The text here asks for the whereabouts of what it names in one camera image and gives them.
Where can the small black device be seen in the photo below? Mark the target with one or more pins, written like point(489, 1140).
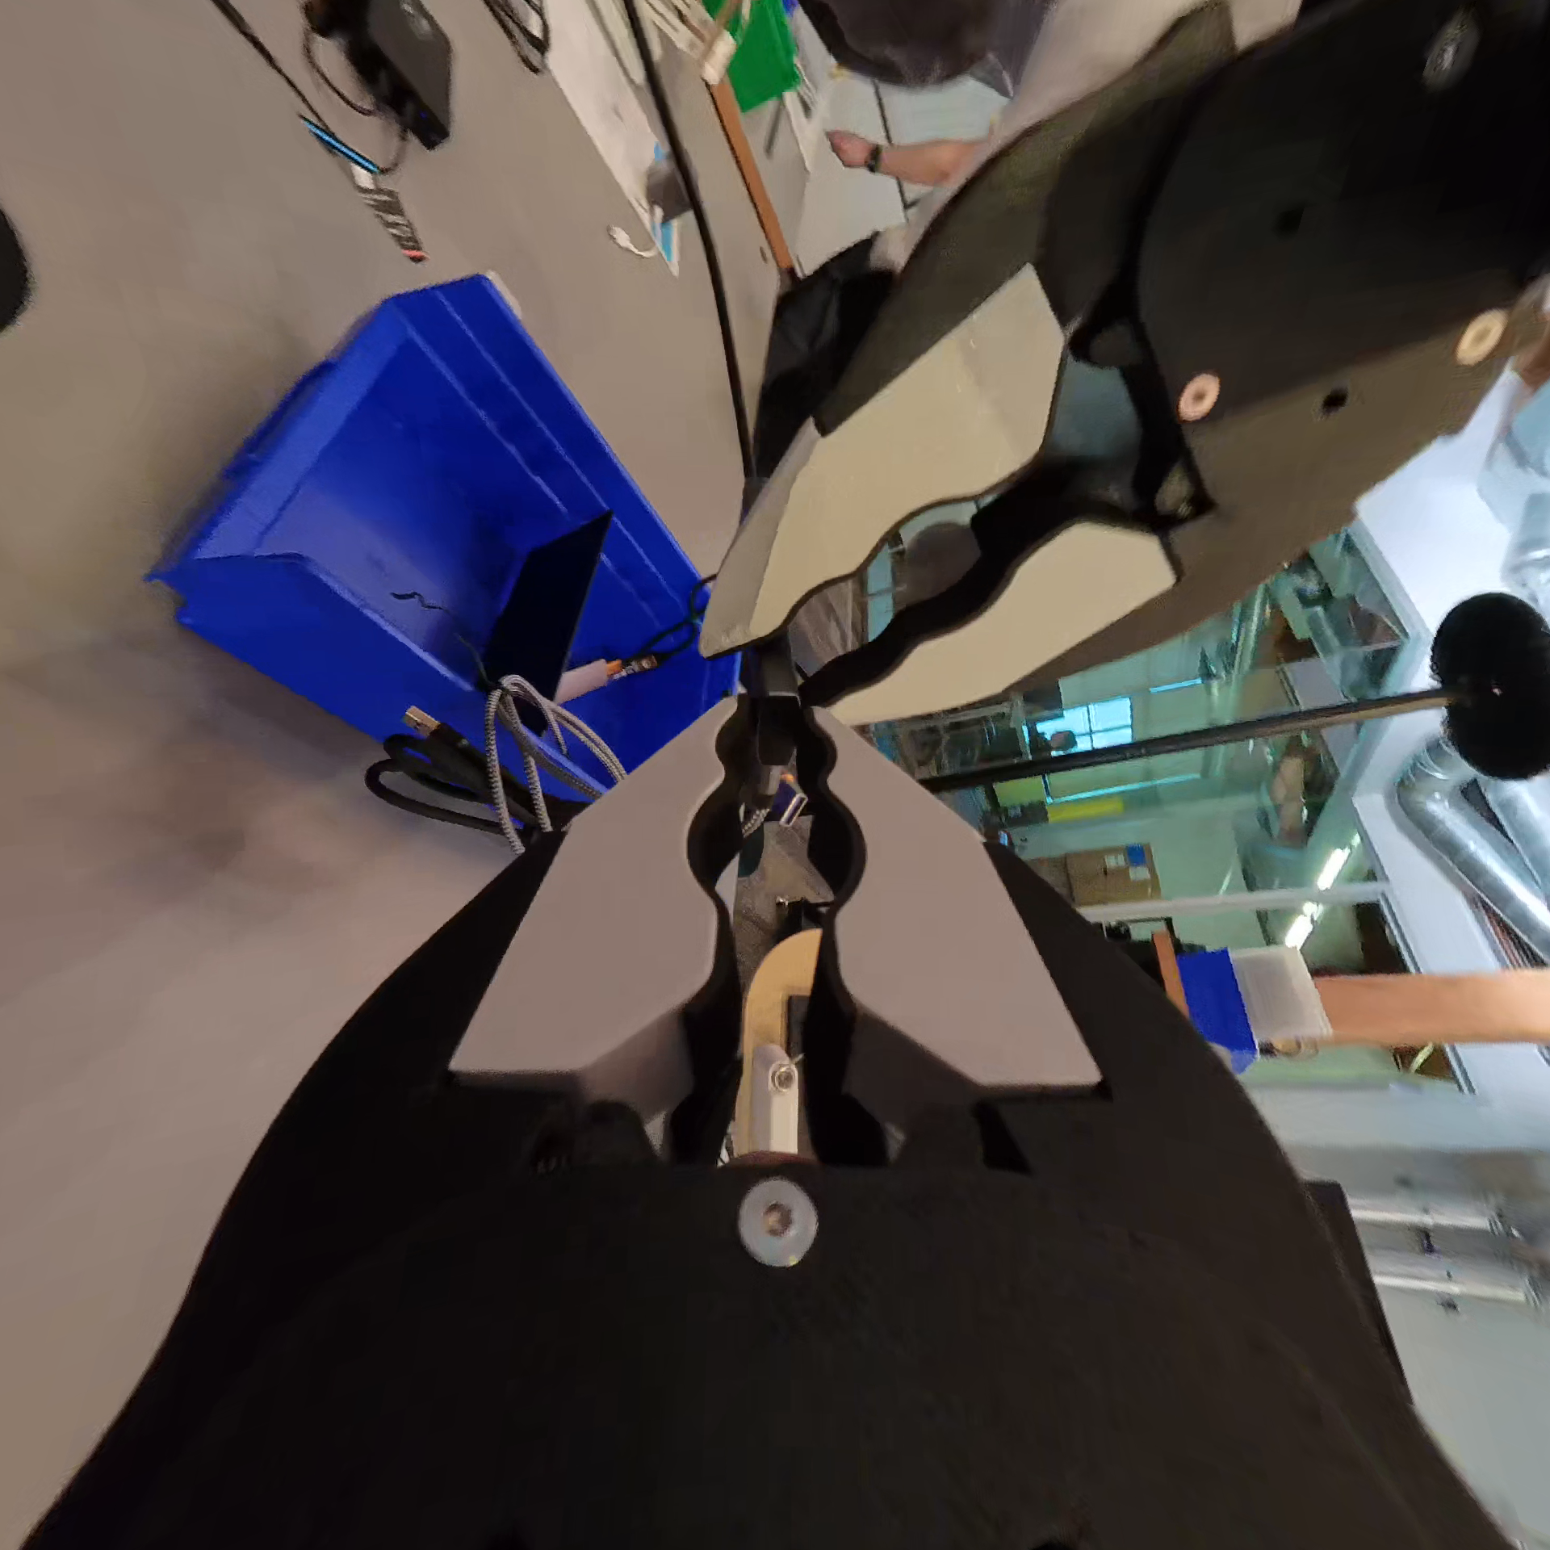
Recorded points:
point(406, 61)

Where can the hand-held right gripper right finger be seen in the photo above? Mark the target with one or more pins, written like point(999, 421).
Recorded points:
point(956, 969)

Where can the white translucent box stack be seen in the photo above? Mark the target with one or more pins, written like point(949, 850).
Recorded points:
point(1283, 993)

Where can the silver round air duct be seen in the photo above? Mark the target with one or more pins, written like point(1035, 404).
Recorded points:
point(1465, 836)

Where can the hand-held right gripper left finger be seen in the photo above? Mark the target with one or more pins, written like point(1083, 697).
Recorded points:
point(593, 956)

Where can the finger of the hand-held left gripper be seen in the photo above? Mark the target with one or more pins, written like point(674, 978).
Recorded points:
point(1041, 616)
point(895, 435)

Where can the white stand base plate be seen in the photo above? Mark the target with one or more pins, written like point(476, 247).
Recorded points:
point(775, 1101)

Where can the wooden shelf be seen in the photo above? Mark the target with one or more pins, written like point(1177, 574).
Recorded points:
point(1428, 1004)

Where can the striped label card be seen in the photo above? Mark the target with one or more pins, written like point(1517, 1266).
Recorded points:
point(393, 223)

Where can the black board with tan edge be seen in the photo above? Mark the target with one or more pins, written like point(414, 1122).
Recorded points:
point(775, 969)

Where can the large blue crate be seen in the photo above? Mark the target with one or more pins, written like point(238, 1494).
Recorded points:
point(1211, 1004)

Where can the black oval pad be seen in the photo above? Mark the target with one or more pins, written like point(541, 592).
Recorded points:
point(9, 273)

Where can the white leaflet blue stripe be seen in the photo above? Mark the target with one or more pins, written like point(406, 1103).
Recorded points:
point(605, 96)

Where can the black pole with round disc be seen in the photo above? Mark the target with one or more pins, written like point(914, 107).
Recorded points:
point(1495, 690)

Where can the blue black pen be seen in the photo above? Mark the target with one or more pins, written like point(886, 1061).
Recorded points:
point(345, 147)

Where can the small white connector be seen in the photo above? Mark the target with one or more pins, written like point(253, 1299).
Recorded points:
point(629, 242)

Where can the silver orange usb adapter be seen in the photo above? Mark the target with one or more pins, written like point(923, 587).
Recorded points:
point(581, 677)

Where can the blue plastic bin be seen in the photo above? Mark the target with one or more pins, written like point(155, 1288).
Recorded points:
point(364, 483)

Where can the green plastic bin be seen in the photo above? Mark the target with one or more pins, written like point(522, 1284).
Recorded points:
point(762, 61)

